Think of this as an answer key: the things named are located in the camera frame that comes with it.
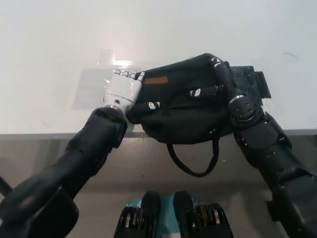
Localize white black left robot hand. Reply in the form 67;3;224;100
103;69;161;113

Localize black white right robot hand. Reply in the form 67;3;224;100
189;52;248;100

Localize black soft travel bag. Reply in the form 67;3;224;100
127;53;239;177

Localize black teal robot torso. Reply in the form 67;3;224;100
113;190;234;238

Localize black tape patch on table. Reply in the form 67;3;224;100
230;65;273;100

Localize small clear tape piece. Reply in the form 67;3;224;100
98;48;117;65

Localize black table leg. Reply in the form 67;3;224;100
0;175;13;198

